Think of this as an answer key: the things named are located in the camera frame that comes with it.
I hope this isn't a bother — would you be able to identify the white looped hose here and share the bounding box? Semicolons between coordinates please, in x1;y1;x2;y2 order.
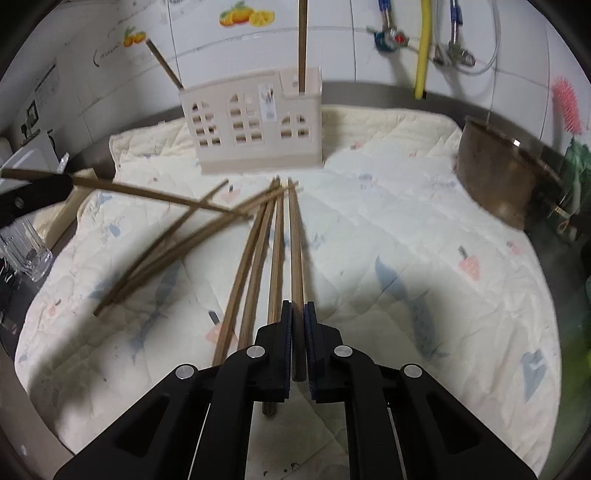
462;0;502;75

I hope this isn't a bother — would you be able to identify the clear glass cup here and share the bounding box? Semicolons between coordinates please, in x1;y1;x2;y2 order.
0;217;54;282

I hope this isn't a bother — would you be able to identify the beige plastic chopstick holder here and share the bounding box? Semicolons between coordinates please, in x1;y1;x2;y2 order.
179;67;325;175

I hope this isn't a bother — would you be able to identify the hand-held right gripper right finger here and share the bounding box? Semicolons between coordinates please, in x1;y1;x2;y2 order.
304;301;539;480

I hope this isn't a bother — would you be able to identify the cream quilted printed mat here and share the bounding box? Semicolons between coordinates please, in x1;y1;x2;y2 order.
14;104;561;472

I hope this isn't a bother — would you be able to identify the yellow corrugated hose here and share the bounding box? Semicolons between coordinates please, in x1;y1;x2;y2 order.
414;0;435;101

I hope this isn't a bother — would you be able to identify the metal angle valve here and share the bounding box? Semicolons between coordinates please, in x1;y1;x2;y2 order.
434;39;476;70

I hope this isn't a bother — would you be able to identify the valve with red handle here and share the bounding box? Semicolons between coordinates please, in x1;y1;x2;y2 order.
367;25;411;54

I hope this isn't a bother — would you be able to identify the large orange fruit sticker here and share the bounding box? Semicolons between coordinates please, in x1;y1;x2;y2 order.
218;0;276;28

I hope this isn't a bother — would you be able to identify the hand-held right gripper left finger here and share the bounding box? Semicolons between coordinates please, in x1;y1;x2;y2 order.
53;300;294;480

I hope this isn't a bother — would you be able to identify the wall socket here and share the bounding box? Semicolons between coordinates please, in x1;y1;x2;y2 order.
21;99;42;139

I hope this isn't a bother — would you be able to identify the small orange fruit sticker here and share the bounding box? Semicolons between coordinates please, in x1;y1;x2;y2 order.
121;26;148;48

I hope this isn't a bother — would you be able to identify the braided metal hose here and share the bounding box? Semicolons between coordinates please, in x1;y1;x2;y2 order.
448;0;463;44
376;0;394;32

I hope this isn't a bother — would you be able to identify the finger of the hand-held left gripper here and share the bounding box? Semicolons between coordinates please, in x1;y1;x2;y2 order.
0;172;75;228

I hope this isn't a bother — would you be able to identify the pink bristle brush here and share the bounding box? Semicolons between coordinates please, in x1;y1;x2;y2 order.
551;76;580;134

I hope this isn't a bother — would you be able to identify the white box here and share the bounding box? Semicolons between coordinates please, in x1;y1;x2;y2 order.
0;134;61;185

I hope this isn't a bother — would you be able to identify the metal bowl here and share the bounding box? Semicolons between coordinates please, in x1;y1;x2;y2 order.
455;115;566;232

